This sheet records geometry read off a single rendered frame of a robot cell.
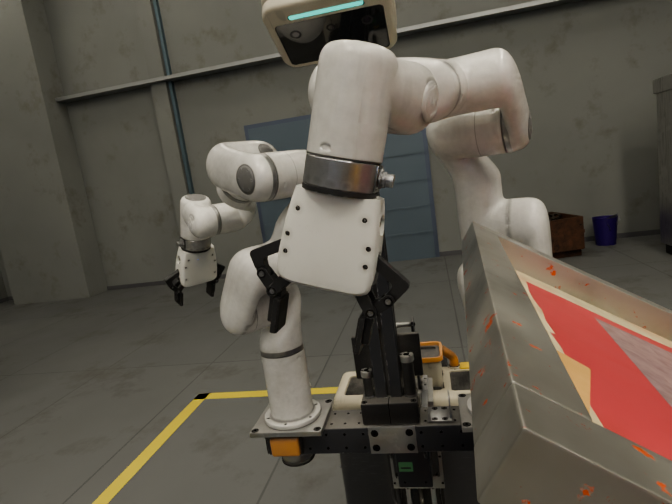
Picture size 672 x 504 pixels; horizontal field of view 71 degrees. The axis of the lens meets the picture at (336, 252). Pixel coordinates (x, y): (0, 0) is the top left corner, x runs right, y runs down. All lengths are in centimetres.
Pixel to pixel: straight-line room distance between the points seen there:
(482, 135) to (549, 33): 784
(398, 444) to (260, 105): 803
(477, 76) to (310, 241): 38
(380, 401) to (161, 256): 892
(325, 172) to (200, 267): 87
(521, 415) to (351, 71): 32
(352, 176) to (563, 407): 28
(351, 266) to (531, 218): 48
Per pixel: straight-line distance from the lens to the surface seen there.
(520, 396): 22
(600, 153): 867
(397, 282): 47
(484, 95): 74
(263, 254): 50
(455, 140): 83
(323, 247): 46
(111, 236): 1032
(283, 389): 104
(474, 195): 89
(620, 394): 44
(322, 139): 44
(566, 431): 22
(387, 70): 45
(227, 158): 87
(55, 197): 1025
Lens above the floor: 165
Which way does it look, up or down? 9 degrees down
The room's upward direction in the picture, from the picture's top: 8 degrees counter-clockwise
